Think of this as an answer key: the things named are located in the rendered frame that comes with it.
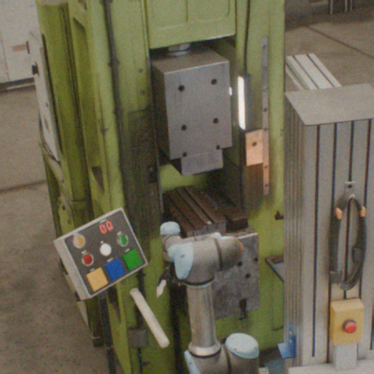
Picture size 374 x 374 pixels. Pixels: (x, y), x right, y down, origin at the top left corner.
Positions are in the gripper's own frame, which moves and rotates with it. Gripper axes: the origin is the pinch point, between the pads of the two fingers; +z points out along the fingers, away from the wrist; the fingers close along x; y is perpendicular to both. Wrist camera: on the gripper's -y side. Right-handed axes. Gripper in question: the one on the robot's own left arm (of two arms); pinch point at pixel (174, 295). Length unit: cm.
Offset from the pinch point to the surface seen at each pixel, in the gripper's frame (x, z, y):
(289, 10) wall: 216, 79, -710
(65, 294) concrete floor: -62, 93, -148
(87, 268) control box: -35.7, -12.6, -8.9
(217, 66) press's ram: 29, -82, -48
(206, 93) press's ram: 24, -70, -47
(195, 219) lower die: 16, -6, -52
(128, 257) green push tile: -17.8, -8.9, -19.7
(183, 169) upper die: 11, -37, -43
